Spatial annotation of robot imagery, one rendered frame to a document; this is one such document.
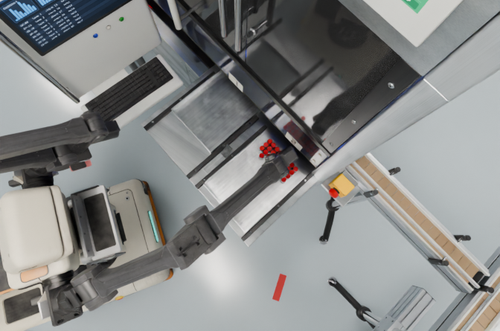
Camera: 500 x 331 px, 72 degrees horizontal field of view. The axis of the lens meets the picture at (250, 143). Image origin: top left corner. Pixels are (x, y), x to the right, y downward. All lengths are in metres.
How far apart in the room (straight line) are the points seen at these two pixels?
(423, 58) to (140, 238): 1.79
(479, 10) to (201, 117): 1.20
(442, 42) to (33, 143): 0.90
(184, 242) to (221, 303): 1.50
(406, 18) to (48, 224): 0.98
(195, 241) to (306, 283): 1.55
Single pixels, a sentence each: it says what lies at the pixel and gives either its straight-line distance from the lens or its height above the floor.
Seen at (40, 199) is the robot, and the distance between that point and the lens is 1.12.
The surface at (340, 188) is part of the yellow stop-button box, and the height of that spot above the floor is 1.03.
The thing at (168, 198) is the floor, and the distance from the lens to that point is 2.38.
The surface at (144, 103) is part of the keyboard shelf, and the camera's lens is 1.68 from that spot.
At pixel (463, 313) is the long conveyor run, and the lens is 1.65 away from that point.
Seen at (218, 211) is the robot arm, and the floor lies 1.37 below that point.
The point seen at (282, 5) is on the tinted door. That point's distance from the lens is 0.84.
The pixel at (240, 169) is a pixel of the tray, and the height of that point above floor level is 0.88.
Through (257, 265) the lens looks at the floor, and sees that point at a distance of 2.33.
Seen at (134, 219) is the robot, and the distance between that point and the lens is 2.13.
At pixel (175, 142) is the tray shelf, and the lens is 1.52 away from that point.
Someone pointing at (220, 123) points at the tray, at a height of 0.88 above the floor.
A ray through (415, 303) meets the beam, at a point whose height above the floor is 0.54.
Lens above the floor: 2.32
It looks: 75 degrees down
